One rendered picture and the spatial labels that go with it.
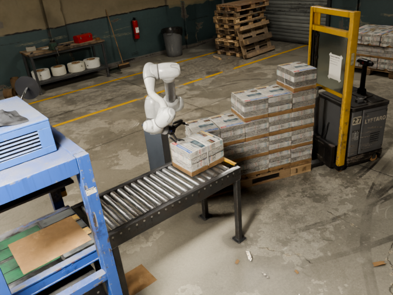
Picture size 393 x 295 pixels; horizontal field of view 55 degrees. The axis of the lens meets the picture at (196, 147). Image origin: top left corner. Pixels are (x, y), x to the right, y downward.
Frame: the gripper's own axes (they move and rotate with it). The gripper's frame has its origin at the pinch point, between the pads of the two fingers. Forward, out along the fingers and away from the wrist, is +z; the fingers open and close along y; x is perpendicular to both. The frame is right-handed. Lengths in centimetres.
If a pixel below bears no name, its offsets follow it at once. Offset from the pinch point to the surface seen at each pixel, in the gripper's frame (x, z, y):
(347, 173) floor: 39, 234, 11
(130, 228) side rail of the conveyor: 33, -54, 70
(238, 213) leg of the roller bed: 32, 63, 61
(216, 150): 14.5, 28.0, 8.6
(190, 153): 14.2, -0.1, 14.4
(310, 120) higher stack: 2, 177, -38
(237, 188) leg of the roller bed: 32, 50, 37
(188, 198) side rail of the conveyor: 32, -6, 46
